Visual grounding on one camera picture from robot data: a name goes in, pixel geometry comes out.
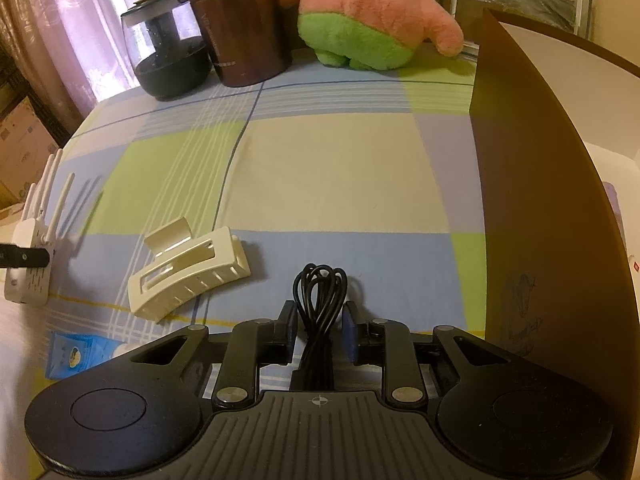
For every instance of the pink star plush toy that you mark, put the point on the pink star plush toy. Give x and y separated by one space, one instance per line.
370 15

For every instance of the cardboard boxes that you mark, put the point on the cardboard boxes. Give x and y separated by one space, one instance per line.
20 145

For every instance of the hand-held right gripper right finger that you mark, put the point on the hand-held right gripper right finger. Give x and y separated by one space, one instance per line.
351 332

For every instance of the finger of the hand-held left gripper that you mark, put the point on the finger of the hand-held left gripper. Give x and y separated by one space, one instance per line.
25 256

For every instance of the cream hair claw clip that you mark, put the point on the cream hair claw clip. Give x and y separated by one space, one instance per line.
145 302

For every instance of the brown box with white interior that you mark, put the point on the brown box with white interior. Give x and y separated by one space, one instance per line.
530 210

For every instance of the light blue packet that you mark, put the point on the light blue packet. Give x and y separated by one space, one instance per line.
75 356

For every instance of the brown cylindrical canister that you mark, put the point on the brown cylindrical canister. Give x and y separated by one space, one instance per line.
235 25

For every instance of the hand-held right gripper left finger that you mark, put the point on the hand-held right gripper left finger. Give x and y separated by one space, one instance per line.
288 331

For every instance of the pink sheer curtain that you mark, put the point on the pink sheer curtain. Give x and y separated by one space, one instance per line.
75 35

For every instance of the white router with antennas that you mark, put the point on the white router with antennas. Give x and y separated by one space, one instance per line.
27 285

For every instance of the black humidifier with clear dome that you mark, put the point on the black humidifier with clear dome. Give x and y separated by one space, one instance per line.
167 65

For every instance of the checked tablecloth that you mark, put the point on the checked tablecloth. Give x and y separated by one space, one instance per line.
325 175

